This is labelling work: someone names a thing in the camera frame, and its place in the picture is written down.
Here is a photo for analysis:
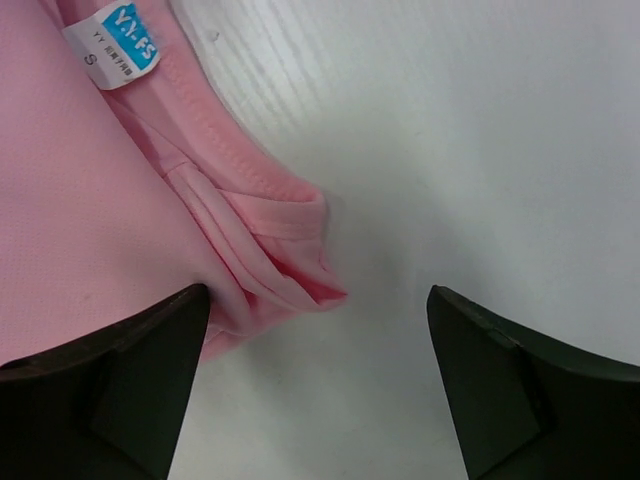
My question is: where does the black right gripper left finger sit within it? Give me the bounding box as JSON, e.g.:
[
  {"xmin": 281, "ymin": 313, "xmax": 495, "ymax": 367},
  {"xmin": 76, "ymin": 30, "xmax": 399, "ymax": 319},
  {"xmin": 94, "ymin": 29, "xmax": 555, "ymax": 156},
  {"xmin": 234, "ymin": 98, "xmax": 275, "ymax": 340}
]
[{"xmin": 1, "ymin": 284, "xmax": 210, "ymax": 479}]

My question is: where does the pink t shirt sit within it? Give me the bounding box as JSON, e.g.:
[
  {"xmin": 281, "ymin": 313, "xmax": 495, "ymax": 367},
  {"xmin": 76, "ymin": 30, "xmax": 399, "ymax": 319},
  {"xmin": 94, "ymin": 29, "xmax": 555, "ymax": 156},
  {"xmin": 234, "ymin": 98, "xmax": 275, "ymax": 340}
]
[{"xmin": 1, "ymin": 1, "xmax": 345, "ymax": 362}]

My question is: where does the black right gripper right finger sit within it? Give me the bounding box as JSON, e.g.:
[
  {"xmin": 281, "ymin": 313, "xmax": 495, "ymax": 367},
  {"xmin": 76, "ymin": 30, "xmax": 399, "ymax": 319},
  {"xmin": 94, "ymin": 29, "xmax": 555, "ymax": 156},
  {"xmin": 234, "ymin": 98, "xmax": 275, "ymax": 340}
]
[{"xmin": 426, "ymin": 286, "xmax": 639, "ymax": 479}]

